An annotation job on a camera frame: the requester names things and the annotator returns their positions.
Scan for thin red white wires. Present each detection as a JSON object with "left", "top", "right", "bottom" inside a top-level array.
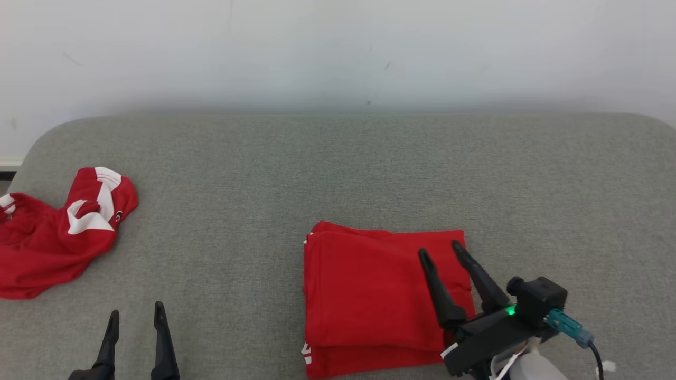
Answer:
[{"left": 489, "top": 340, "right": 530, "bottom": 380}]

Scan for red jersey with black lettering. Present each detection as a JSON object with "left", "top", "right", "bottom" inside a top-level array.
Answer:
[{"left": 302, "top": 221, "right": 476, "bottom": 379}]

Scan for teal plug with black cable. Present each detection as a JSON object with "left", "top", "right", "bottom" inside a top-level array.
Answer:
[{"left": 546, "top": 309, "right": 604, "bottom": 380}]

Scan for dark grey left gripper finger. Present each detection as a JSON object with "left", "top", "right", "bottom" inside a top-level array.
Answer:
[
  {"left": 152, "top": 301, "right": 180, "bottom": 380},
  {"left": 68, "top": 310, "right": 120, "bottom": 380}
]

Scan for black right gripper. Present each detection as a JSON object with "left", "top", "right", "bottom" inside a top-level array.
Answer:
[{"left": 418, "top": 240, "right": 555, "bottom": 378}]

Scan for red shorts with white stripes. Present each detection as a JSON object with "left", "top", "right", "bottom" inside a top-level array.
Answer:
[{"left": 0, "top": 166, "right": 139, "bottom": 300}]

